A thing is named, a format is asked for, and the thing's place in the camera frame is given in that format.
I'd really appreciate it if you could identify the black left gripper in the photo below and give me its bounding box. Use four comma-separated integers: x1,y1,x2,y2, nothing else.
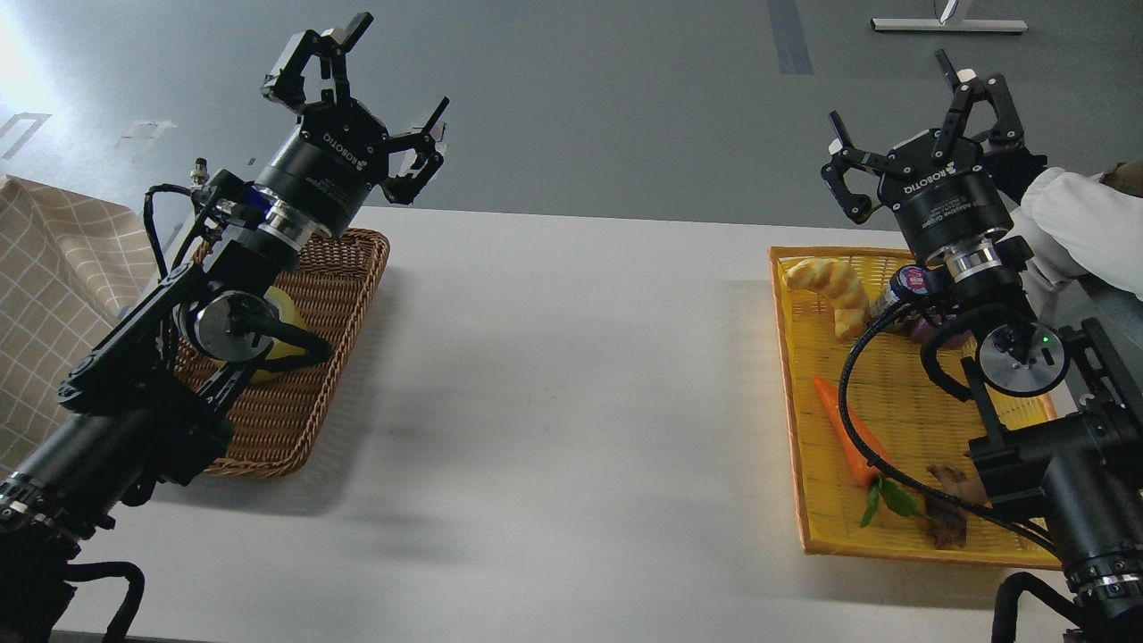
257,13,450,238

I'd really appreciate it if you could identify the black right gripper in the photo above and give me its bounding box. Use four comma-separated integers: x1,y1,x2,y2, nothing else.
822,50,1024,266

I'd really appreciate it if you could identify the yellow tape roll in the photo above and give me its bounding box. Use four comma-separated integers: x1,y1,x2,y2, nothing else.
195,286,309,367

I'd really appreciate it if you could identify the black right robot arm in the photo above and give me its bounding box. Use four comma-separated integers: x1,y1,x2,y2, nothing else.
821,50,1142,642

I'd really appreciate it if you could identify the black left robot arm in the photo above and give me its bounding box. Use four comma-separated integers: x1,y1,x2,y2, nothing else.
3,13,449,642

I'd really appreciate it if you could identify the white metal stand base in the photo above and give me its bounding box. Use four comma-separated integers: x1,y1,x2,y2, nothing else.
870,1,1029,34

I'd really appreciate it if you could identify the small dark lidded jar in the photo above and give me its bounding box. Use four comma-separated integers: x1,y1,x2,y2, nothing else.
870,264,930,333

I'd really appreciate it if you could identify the toy croissant bread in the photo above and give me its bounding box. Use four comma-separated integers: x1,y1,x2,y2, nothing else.
782,257,871,340

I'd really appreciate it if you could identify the person in white clothes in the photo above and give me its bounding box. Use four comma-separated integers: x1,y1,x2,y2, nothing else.
1012,160,1142,300

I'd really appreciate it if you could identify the purple foam block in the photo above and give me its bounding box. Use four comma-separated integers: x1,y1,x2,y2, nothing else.
904,311,974,349

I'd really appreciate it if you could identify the yellow plastic tray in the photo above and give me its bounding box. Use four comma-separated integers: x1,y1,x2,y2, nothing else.
769,246,1060,570

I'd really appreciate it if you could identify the brown wicker basket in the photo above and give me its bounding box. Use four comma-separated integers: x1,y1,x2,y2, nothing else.
170,228,390,480

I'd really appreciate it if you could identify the beige checkered cloth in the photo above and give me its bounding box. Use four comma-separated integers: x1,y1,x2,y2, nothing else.
1,175,155,473

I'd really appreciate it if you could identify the orange toy carrot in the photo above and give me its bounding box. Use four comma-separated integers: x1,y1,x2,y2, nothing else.
812,376,893,491

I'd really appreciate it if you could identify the brown toy animal figure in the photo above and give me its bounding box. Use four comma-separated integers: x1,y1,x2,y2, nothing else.
925,464,989,550

